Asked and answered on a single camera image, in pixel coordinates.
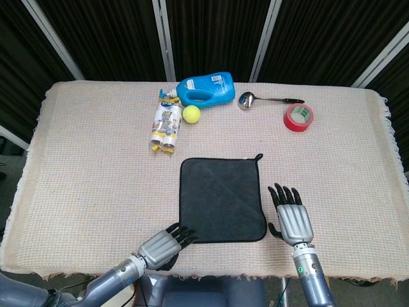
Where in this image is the steel ladle black handle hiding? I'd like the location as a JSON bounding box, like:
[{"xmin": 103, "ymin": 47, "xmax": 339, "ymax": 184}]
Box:
[{"xmin": 237, "ymin": 91, "xmax": 305, "ymax": 111}]

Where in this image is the black cable under table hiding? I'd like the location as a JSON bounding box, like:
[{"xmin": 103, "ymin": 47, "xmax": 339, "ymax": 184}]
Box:
[{"xmin": 125, "ymin": 279, "xmax": 145, "ymax": 307}]

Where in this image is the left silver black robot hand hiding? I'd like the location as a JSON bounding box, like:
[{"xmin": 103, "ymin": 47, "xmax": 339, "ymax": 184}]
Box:
[{"xmin": 137, "ymin": 223, "xmax": 199, "ymax": 272}]

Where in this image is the white partition post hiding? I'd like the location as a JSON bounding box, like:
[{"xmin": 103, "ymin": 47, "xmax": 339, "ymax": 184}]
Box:
[
  {"xmin": 151, "ymin": 0, "xmax": 176, "ymax": 83},
  {"xmin": 249, "ymin": 0, "xmax": 284, "ymax": 83},
  {"xmin": 350, "ymin": 22, "xmax": 409, "ymax": 89},
  {"xmin": 0, "ymin": 124, "xmax": 30, "ymax": 151},
  {"xmin": 20, "ymin": 0, "xmax": 86, "ymax": 81}
]

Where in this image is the metal table leg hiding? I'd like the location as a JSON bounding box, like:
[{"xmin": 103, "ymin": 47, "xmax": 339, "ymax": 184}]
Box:
[{"xmin": 279, "ymin": 277, "xmax": 288, "ymax": 307}]

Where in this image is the white spray bottle pack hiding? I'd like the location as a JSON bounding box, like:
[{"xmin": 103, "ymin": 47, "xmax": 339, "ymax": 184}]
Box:
[{"xmin": 149, "ymin": 97, "xmax": 183, "ymax": 157}]

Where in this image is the red tape roll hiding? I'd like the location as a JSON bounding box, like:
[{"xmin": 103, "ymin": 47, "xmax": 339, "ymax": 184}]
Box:
[{"xmin": 282, "ymin": 103, "xmax": 314, "ymax": 132}]

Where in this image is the blue-grey robot torso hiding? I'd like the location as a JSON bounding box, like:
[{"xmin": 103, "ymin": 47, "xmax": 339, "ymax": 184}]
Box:
[{"xmin": 137, "ymin": 274, "xmax": 266, "ymax": 307}]

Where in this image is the dark grey cloth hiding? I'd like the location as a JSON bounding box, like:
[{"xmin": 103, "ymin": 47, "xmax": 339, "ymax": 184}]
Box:
[{"xmin": 178, "ymin": 153, "xmax": 268, "ymax": 244}]

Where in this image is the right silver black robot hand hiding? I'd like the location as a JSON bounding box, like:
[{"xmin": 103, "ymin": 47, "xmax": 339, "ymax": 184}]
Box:
[{"xmin": 267, "ymin": 182, "xmax": 316, "ymax": 248}]

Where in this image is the blue detergent bottle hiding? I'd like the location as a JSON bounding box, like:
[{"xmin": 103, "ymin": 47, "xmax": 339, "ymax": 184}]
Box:
[{"xmin": 158, "ymin": 71, "xmax": 236, "ymax": 109}]

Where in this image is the yellow tennis ball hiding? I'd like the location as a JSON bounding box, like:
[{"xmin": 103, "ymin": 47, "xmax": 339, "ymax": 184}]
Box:
[{"xmin": 181, "ymin": 105, "xmax": 201, "ymax": 124}]

